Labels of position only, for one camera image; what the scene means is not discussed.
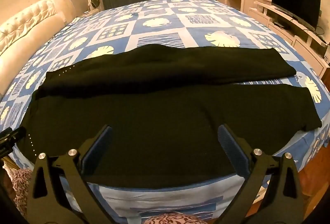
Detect black pants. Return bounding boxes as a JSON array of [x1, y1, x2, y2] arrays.
[[22, 44, 323, 190]]

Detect cream tufted headboard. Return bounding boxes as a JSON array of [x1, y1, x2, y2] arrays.
[[0, 0, 76, 97]]

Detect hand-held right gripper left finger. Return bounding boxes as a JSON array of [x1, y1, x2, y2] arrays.
[[27, 124, 141, 224]]

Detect blue patterned bed sheet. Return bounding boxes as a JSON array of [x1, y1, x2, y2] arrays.
[[0, 0, 330, 224]]

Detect small white fan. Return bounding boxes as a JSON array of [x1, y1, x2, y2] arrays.
[[87, 0, 104, 11]]

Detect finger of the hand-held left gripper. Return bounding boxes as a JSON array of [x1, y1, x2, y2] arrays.
[[0, 127, 27, 159]]

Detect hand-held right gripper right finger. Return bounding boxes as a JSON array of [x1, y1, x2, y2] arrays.
[[218, 124, 310, 224]]

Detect white television stand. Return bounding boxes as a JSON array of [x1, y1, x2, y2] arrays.
[[249, 0, 330, 77]]

